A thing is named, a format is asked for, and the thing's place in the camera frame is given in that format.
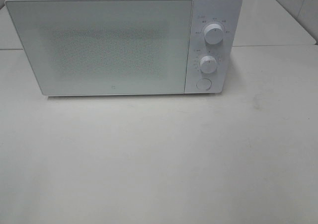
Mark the white microwave knob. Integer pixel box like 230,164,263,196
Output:
203,22,224,45
199,56,218,74

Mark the round white door button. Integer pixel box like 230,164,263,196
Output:
196,78,212,91

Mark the white microwave oven body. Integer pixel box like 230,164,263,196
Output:
4,0,243,97

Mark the white microwave door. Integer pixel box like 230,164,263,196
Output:
7,0,192,96

